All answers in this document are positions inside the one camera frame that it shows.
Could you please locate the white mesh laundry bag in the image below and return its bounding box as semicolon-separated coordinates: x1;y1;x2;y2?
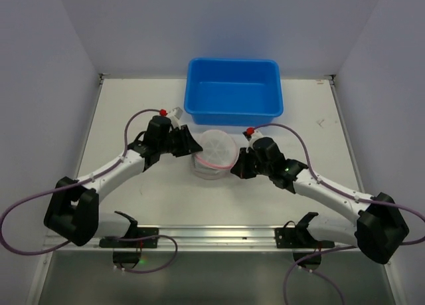
191;130;239;180

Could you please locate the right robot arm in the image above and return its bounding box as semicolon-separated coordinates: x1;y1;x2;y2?
230;136;409;264

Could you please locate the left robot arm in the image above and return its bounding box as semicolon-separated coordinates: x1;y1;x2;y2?
44;116;203;247

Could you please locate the blue plastic tub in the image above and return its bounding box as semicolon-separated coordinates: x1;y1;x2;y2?
184;57;284;126

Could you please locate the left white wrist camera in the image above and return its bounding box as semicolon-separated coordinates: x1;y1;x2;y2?
159;107;183;128

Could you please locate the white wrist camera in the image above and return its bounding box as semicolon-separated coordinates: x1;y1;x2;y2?
242;128;264;148
159;107;183;128

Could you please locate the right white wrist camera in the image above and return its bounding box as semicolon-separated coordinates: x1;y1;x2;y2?
242;128;264;148

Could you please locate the aluminium mounting rail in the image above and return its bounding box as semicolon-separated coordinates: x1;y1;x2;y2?
42;223;366;253

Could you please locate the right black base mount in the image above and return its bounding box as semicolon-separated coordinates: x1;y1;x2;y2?
274;221;321;261

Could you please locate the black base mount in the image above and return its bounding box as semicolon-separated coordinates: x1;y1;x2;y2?
274;221;321;261
99;227;159;270

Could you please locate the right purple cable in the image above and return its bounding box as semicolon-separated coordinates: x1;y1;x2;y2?
254;122;425;305

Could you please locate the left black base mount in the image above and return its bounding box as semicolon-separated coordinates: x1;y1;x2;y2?
99;227;159;270

